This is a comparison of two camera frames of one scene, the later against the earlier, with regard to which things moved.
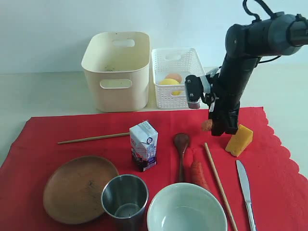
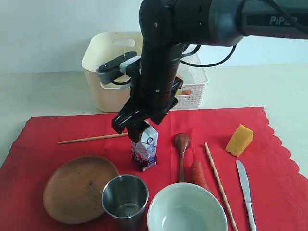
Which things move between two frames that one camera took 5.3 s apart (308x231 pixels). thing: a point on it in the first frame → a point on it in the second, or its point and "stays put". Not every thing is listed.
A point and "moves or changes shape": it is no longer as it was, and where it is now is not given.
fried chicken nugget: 207,125 moves or changes shape
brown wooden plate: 73,189 stays put
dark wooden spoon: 182,141 stays put
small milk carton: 144,138 stays put
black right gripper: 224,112 → 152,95
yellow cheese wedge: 238,142 stays put
